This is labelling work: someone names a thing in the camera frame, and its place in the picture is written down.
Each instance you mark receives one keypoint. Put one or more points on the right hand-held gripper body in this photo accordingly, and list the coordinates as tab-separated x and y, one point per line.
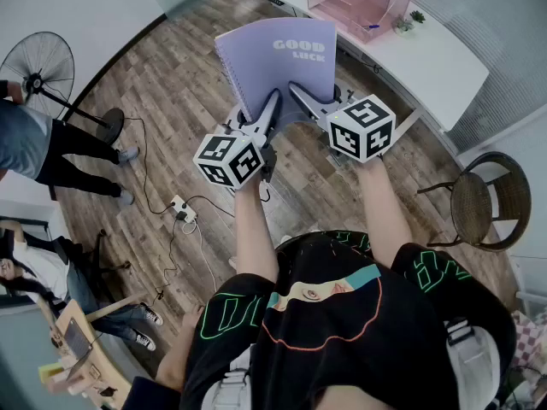
363	130

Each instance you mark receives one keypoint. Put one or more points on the brown wicker chair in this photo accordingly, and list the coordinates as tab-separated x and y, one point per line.
472	203

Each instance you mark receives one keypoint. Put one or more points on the purple spiral notebook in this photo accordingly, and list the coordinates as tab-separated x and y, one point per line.
265	66

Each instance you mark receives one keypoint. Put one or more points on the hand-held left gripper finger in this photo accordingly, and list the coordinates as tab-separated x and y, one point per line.
270	111

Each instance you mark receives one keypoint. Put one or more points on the black pedestal fan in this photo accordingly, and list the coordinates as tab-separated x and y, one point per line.
40	73

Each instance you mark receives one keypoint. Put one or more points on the person's black printed t-shirt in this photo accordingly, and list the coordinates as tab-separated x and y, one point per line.
342	327

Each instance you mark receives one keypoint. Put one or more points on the person's right forearm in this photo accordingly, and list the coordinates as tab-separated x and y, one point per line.
382	212

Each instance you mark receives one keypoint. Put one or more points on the black desk control panel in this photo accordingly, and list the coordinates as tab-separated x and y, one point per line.
273	0

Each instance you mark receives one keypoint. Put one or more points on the white power strip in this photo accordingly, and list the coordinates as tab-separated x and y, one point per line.
184	207

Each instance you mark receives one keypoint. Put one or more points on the checkered cloth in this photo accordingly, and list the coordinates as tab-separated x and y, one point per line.
530	344

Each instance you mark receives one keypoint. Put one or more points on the wooden desk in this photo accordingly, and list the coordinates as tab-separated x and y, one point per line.
107	365

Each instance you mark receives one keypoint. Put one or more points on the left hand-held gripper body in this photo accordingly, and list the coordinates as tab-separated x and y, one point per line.
228	160

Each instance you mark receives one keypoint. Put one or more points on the grey laptop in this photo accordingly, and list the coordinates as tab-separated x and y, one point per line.
77	340

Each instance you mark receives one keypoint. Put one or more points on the small potted plant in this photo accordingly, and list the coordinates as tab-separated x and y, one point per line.
418	15
403	25

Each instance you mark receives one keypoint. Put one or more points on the person's left forearm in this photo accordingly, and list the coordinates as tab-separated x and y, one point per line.
254	233

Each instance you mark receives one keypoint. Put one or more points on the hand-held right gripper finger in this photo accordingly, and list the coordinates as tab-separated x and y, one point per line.
307	101

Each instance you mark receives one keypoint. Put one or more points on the black office chair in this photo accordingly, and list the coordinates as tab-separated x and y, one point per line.
92	259

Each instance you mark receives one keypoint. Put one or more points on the white desk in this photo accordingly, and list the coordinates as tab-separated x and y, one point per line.
427	66

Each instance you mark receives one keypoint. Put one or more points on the pink wire mesh rack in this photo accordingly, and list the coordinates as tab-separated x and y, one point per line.
359	2

